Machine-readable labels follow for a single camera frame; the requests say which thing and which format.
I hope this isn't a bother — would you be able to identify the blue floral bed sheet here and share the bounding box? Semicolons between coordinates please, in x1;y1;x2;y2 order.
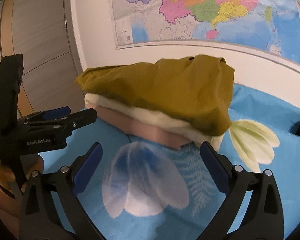
42;85;300;239

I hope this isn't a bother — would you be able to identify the pink folded garment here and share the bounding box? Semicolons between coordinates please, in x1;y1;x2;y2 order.
85;103;191;150

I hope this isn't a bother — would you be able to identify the grey wooden door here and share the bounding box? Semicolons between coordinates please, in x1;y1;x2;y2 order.
0;0;84;116

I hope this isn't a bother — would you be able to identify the olive green jacket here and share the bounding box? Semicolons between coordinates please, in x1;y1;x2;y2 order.
76;55;235;136

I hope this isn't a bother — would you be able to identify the person left hand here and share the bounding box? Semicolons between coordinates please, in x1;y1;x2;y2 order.
0;154;44;239

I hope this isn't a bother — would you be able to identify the colourful wall map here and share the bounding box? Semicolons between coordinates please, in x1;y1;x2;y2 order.
111;0;300;64

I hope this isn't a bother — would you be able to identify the cream folded garment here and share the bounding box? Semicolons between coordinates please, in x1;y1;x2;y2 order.
84;93;224;150

